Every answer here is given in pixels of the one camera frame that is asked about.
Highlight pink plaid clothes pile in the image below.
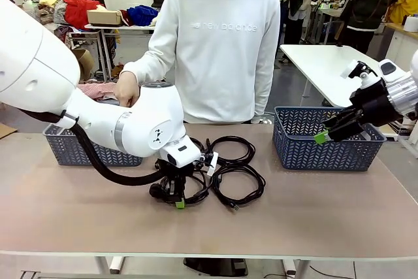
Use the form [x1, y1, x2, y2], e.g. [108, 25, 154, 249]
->
[76, 81, 119, 103]

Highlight black table base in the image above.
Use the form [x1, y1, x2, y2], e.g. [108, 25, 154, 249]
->
[182, 257, 249, 276]

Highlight person's right forearm white sleeve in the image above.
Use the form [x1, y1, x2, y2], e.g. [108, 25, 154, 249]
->
[120, 48, 164, 86]

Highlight black corrugated cable hose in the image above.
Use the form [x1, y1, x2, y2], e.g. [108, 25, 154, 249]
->
[19, 108, 164, 187]

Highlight person's right hand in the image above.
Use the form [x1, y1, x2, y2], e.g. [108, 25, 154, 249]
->
[114, 71, 141, 108]

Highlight white table leg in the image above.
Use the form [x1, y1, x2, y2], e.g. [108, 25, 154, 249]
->
[94, 255, 127, 275]
[282, 258, 310, 279]

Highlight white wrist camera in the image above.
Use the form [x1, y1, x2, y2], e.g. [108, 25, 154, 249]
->
[199, 151, 219, 177]
[340, 59, 379, 89]

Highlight white side table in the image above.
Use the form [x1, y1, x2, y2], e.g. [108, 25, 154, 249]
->
[280, 44, 418, 110]

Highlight red clothes pile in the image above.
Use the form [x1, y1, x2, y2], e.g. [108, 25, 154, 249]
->
[63, 0, 106, 31]

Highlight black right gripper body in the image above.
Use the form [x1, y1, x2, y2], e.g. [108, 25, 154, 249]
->
[349, 78, 404, 128]

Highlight white background table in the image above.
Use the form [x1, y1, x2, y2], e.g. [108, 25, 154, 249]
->
[67, 23, 156, 82]

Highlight open cardboard box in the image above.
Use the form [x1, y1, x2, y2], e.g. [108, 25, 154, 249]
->
[71, 48, 96, 81]

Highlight blue clothes pile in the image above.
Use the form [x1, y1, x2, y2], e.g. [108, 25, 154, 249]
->
[126, 5, 160, 27]

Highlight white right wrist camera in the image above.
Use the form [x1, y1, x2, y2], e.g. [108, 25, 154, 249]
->
[340, 59, 379, 89]

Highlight white roll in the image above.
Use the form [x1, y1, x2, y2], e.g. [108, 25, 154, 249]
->
[404, 14, 418, 33]

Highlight blue-grey plastic basket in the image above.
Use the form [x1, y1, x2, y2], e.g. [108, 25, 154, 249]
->
[272, 105, 387, 172]
[43, 123, 144, 167]

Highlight person in black coat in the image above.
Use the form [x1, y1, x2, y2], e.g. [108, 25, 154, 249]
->
[339, 0, 402, 55]

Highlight person in white sweatshirt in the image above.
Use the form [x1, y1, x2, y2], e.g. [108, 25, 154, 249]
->
[122, 0, 281, 125]

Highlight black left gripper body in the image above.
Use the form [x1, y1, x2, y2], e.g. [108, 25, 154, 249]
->
[155, 159, 194, 182]

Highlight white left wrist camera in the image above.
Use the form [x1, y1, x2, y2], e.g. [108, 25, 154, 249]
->
[199, 151, 219, 177]

